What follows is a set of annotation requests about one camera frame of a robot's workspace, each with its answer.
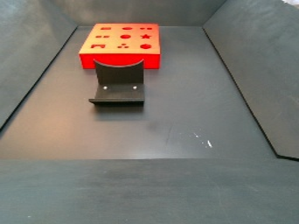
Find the black curved holder stand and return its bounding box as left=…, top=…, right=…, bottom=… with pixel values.
left=88, top=60, right=145, bottom=105

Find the red shape sorter block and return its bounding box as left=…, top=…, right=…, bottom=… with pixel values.
left=79, top=23, right=162, bottom=69

